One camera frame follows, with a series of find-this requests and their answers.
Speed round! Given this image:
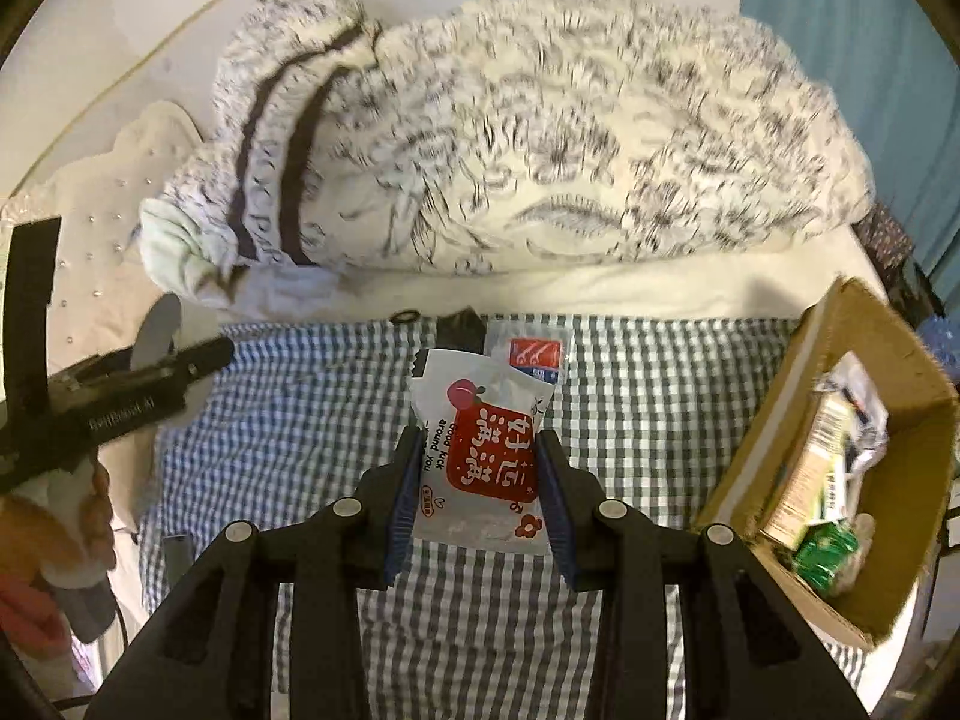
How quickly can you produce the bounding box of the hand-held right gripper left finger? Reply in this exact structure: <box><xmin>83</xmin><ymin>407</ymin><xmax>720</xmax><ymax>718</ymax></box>
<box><xmin>82</xmin><ymin>426</ymin><xmax>426</xmax><ymax>720</ymax></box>

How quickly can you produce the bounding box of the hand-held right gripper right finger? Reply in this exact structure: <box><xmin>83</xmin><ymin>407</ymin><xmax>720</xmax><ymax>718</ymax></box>
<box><xmin>535</xmin><ymin>427</ymin><xmax>863</xmax><ymax>720</ymax></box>

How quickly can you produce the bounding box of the grey checked blanket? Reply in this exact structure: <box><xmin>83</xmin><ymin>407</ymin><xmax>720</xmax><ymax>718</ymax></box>
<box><xmin>139</xmin><ymin>315</ymin><xmax>871</xmax><ymax>720</ymax></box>

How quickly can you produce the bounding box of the white packet red label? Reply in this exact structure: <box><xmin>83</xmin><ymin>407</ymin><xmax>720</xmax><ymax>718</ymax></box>
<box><xmin>409</xmin><ymin>349</ymin><xmax>556</xmax><ymax>557</ymax></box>

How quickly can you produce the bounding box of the cream bed sheet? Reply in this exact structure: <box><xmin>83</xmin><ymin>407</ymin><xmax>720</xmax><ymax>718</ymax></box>
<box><xmin>217</xmin><ymin>225</ymin><xmax>886</xmax><ymax>331</ymax></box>

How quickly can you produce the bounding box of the floral patterned duvet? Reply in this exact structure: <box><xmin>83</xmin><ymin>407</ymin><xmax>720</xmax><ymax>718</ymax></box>
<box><xmin>139</xmin><ymin>0</ymin><xmax>875</xmax><ymax>293</ymax></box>

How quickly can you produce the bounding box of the cardboard box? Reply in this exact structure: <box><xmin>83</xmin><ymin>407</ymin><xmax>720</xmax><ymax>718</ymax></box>
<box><xmin>694</xmin><ymin>277</ymin><xmax>960</xmax><ymax>652</ymax></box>

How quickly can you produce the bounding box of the teal curtain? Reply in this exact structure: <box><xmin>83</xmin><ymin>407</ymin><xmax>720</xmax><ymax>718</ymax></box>
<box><xmin>739</xmin><ymin>0</ymin><xmax>960</xmax><ymax>278</ymax></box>

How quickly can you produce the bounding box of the person's left hand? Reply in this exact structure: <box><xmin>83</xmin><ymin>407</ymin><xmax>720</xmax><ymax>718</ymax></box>
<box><xmin>0</xmin><ymin>457</ymin><xmax>115</xmax><ymax>593</ymax></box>

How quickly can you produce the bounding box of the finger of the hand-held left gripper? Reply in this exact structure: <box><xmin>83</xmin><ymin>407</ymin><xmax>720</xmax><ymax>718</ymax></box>
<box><xmin>131</xmin><ymin>336</ymin><xmax>235</xmax><ymax>400</ymax></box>

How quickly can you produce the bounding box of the dark patterned cloth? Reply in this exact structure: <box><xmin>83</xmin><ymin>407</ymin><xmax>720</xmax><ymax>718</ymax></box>
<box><xmin>859</xmin><ymin>199</ymin><xmax>927</xmax><ymax>293</ymax></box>

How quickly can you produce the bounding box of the light green cloth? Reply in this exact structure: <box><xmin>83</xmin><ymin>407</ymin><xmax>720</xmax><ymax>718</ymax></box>
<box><xmin>139</xmin><ymin>199</ymin><xmax>248</xmax><ymax>308</ymax></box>

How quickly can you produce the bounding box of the black white packet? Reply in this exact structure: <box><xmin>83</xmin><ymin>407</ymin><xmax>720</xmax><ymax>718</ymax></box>
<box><xmin>817</xmin><ymin>352</ymin><xmax>890</xmax><ymax>481</ymax></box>

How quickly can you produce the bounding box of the beige red carton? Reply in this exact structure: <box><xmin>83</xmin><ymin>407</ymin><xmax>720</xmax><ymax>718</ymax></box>
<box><xmin>761</xmin><ymin>390</ymin><xmax>863</xmax><ymax>548</ymax></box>

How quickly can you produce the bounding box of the red blue white packet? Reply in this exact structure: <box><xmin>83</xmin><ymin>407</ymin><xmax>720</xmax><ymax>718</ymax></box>
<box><xmin>487</xmin><ymin>319</ymin><xmax>571</xmax><ymax>391</ymax></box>

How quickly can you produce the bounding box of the green packet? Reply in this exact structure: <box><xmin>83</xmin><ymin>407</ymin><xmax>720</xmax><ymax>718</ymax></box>
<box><xmin>791</xmin><ymin>517</ymin><xmax>863</xmax><ymax>597</ymax></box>

